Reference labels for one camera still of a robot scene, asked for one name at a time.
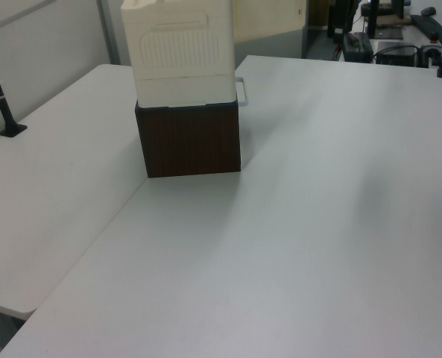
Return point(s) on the black keyboard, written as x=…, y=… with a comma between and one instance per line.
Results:
x=433, y=26

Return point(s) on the grey partition frame post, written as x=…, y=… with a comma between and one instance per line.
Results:
x=110, y=30

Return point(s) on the black computer mouse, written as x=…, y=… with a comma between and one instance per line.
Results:
x=428, y=11

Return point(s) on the dark brown drawer box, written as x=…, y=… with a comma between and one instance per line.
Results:
x=191, y=141

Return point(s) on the black desktop device box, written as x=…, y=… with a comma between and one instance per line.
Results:
x=396, y=52

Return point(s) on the cream plastic cabinet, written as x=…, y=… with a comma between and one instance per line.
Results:
x=179, y=56

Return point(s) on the black monitor stand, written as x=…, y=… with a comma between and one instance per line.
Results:
x=372, y=18

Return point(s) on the beige partition board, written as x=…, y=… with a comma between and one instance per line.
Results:
x=265, y=18

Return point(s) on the black power box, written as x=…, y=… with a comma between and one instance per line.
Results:
x=356, y=46

